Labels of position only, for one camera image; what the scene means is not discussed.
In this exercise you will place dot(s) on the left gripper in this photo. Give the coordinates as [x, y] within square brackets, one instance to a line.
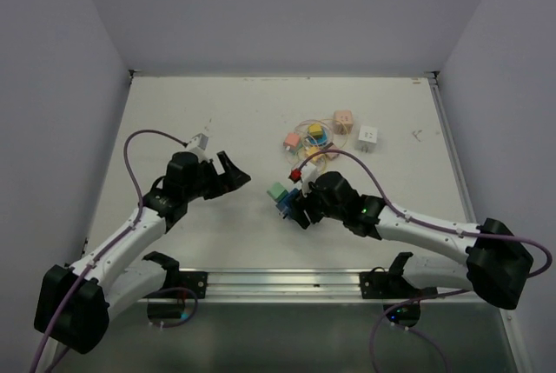
[232, 176]

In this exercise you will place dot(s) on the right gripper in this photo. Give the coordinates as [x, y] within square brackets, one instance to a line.
[300, 205]

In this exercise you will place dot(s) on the dark blue cube socket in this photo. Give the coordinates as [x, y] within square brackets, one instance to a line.
[284, 203]

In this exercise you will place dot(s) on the green plug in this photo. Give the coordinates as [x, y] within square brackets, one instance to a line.
[277, 192]

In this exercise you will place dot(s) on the yellow plug with cable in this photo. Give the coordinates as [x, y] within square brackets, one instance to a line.
[311, 151]

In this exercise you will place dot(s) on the salmon plug with cable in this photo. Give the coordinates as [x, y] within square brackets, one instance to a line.
[292, 142]

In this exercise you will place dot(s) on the white cube socket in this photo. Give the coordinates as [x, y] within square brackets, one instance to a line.
[367, 138]

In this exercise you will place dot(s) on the pink cube socket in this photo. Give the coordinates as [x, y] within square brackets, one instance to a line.
[343, 122]

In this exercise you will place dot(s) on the light blue plug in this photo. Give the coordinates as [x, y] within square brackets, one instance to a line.
[319, 141]

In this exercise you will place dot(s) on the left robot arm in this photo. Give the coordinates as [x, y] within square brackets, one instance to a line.
[77, 303]

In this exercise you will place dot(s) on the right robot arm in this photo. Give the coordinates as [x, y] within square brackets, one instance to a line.
[485, 258]

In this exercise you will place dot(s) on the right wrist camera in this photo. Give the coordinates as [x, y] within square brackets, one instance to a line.
[304, 175]

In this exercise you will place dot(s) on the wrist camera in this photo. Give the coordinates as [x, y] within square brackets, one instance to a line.
[197, 146]
[304, 175]

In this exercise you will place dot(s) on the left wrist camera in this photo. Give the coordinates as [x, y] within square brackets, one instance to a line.
[197, 146]

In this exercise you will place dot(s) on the aluminium front rail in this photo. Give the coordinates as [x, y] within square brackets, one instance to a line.
[286, 286]

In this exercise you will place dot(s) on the aluminium rail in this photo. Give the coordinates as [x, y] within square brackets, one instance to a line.
[286, 286]
[433, 82]

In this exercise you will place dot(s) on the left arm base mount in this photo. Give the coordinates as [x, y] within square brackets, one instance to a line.
[194, 280]

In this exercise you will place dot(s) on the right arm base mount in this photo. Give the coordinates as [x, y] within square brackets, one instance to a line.
[379, 283]

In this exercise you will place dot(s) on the aluminium right rail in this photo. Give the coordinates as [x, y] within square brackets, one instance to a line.
[433, 82]

